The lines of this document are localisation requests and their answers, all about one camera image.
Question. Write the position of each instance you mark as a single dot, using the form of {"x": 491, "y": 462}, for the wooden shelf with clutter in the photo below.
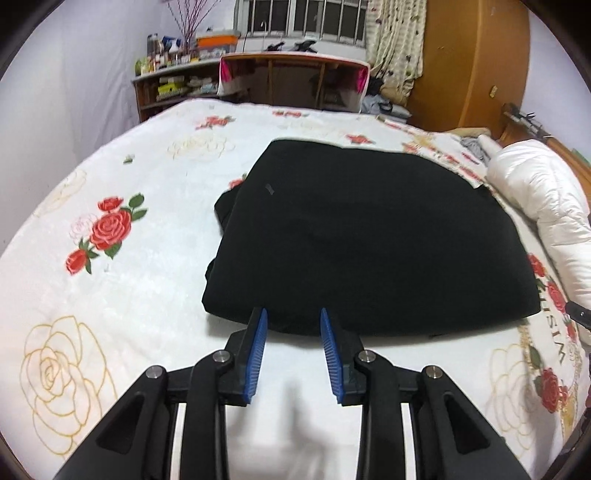
{"x": 159, "y": 90}

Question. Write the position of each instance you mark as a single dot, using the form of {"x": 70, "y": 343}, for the pink blossom branch vase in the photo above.
{"x": 188, "y": 15}

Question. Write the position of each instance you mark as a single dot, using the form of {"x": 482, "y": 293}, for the white puffy duvet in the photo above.
{"x": 536, "y": 180}

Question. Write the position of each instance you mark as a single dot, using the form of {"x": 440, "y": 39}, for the wooden headboard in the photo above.
{"x": 521, "y": 126}

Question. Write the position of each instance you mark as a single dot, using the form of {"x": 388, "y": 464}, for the clothes pile on chair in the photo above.
{"x": 382, "y": 100}

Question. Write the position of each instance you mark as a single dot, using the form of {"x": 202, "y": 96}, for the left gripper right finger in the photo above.
{"x": 452, "y": 439}

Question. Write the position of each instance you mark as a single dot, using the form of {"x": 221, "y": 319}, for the wooden wardrobe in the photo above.
{"x": 476, "y": 60}

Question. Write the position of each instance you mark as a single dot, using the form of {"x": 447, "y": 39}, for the black winter coat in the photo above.
{"x": 387, "y": 244}

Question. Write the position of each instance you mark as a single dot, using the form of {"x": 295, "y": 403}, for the barred window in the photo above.
{"x": 339, "y": 21}

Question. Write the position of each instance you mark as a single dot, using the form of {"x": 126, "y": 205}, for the orange plastic storage box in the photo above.
{"x": 216, "y": 44}

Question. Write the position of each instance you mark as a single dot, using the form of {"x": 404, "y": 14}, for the wooden desk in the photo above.
{"x": 295, "y": 79}

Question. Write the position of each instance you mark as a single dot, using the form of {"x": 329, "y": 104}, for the patterned cream curtain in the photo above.
{"x": 395, "y": 33}

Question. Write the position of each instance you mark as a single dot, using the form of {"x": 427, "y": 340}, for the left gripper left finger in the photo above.
{"x": 134, "y": 439}

